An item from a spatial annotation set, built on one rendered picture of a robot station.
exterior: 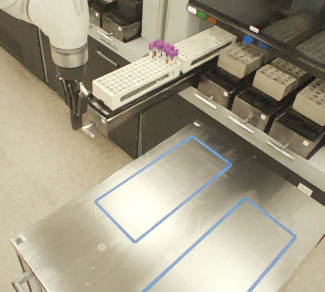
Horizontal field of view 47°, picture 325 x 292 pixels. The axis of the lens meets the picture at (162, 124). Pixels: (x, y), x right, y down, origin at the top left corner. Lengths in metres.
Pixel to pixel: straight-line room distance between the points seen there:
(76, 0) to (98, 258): 0.55
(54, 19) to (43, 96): 1.66
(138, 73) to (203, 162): 0.37
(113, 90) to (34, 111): 1.35
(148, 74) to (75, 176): 0.97
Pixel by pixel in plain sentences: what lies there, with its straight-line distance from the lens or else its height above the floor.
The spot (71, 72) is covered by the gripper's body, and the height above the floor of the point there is 0.99.
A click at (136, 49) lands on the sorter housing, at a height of 0.73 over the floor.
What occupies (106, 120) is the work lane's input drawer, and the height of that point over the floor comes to 0.81.
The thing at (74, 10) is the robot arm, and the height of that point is 1.16.
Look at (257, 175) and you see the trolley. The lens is 1.01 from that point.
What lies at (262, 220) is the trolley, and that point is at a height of 0.82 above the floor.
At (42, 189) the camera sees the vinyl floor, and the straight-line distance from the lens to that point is 1.99.
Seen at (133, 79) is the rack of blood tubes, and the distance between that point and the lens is 1.18.
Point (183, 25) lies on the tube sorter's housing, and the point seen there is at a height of 0.89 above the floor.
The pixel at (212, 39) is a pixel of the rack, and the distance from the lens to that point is 1.43.
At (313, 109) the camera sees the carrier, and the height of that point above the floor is 0.86.
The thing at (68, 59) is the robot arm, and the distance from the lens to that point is 0.95.
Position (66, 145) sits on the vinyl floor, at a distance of 2.18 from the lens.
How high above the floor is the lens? 1.55
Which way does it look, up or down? 42 degrees down
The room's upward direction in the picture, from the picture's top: 6 degrees clockwise
